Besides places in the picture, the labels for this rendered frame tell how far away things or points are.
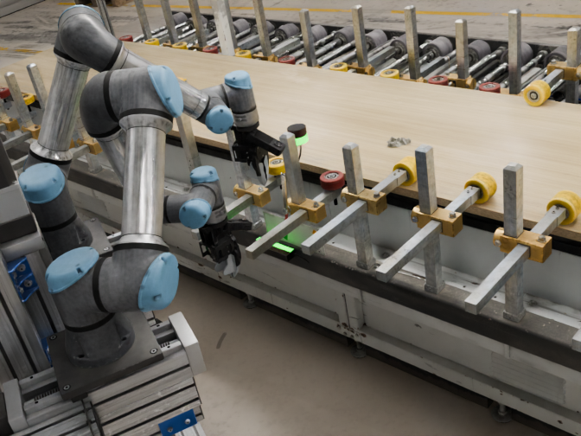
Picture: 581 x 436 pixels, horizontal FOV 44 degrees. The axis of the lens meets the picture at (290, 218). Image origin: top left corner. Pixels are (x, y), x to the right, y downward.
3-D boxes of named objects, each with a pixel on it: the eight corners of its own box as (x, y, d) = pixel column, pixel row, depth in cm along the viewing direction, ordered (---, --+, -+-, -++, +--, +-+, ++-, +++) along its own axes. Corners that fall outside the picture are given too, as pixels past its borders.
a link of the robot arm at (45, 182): (32, 233, 190) (13, 188, 183) (32, 210, 202) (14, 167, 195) (77, 219, 192) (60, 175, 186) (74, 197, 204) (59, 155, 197)
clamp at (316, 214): (316, 224, 231) (315, 210, 228) (285, 214, 240) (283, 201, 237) (328, 215, 234) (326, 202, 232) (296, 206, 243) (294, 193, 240)
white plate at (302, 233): (324, 256, 236) (320, 230, 231) (267, 235, 253) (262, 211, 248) (325, 255, 237) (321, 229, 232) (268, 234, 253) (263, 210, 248)
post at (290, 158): (310, 264, 246) (286, 136, 221) (303, 261, 248) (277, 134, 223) (316, 259, 248) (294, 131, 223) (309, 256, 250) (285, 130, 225)
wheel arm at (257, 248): (254, 262, 218) (252, 250, 216) (246, 259, 220) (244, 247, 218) (343, 195, 243) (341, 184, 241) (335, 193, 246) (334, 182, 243)
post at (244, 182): (257, 242, 261) (229, 120, 236) (251, 240, 263) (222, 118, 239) (264, 237, 263) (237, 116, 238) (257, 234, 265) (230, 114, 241)
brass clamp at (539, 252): (541, 265, 178) (542, 247, 176) (491, 250, 187) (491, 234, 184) (552, 252, 182) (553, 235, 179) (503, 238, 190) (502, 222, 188)
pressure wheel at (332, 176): (337, 212, 240) (333, 182, 234) (319, 207, 245) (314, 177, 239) (352, 201, 244) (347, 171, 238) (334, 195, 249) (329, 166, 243)
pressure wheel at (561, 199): (565, 195, 189) (540, 203, 195) (580, 221, 190) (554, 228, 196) (575, 185, 192) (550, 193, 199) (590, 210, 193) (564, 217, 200)
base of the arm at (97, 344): (74, 378, 153) (59, 342, 148) (63, 338, 165) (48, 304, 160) (143, 349, 157) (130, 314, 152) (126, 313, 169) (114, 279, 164)
